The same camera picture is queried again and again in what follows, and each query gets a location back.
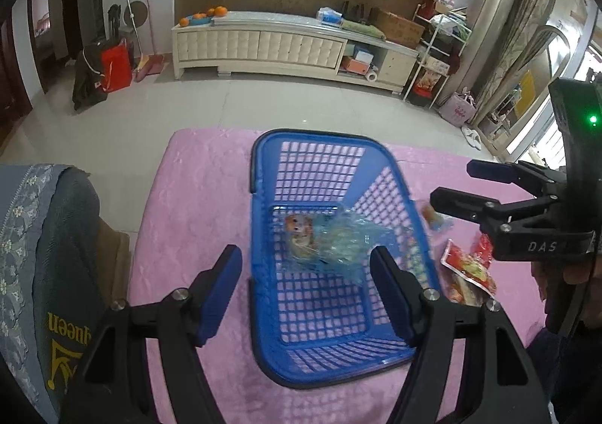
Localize pink blanket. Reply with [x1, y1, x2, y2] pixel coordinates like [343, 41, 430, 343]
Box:
[127, 128, 570, 424]

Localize grey embroidered chair cover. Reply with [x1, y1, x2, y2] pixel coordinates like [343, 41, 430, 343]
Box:
[0, 163, 102, 424]

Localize blue plastic basket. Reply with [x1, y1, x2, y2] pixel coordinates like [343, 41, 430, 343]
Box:
[248, 128, 445, 389]

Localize patterned curtain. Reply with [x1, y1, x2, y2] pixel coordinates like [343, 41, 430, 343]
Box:
[475, 0, 561, 133]

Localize cream tufted cabinet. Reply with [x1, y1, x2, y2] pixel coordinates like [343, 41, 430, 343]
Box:
[170, 11, 421, 93]

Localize red broom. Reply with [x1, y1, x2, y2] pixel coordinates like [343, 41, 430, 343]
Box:
[133, 0, 166, 82]

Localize white metal rack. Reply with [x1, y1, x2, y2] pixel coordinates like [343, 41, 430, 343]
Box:
[402, 5, 470, 108]

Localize white slippers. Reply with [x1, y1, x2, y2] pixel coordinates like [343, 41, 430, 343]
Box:
[461, 125, 483, 150]

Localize clear blue snack packet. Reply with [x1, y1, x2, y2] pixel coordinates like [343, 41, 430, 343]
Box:
[277, 205, 400, 286]

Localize small orange snack packet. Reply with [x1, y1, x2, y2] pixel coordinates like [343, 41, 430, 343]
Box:
[421, 200, 455, 234]

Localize black bag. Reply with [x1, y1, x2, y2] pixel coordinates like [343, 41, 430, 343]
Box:
[72, 42, 112, 112]

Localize dark wooden door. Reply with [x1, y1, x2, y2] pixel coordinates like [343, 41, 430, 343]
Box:
[26, 0, 82, 95]

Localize black stands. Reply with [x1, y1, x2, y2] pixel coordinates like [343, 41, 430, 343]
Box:
[341, 0, 371, 21]

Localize green cushion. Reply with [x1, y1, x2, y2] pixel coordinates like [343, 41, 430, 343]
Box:
[341, 19, 385, 40]

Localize silver tower air conditioner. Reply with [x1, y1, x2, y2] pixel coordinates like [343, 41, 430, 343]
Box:
[439, 0, 524, 110]

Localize glass sliding door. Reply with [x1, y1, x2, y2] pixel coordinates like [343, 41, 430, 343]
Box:
[489, 0, 602, 168]

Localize red snack packet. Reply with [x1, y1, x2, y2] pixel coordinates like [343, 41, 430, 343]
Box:
[441, 233, 498, 308]

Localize cardboard box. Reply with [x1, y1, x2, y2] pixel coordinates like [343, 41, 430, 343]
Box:
[369, 7, 426, 48]

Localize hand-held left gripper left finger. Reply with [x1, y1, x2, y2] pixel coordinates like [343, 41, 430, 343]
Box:
[59, 244, 243, 424]

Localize red food bag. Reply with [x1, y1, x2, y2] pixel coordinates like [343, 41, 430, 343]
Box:
[414, 71, 441, 98]

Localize orange box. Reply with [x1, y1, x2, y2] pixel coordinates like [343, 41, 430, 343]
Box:
[341, 56, 373, 76]

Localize pink bag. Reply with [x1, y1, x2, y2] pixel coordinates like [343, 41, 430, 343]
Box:
[438, 92, 477, 126]

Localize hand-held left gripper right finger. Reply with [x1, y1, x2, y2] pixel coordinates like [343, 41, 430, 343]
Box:
[369, 246, 553, 424]

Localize red paper bag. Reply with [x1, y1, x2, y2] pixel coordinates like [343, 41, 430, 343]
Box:
[100, 39, 134, 93]

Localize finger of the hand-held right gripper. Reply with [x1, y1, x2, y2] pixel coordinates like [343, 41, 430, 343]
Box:
[429, 187, 560, 231]
[467, 159, 571, 193]

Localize person's right hand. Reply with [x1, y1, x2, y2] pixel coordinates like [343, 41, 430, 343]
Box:
[531, 258, 599, 307]

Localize brown cardboard piece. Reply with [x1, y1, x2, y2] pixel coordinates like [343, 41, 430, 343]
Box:
[98, 221, 131, 309]

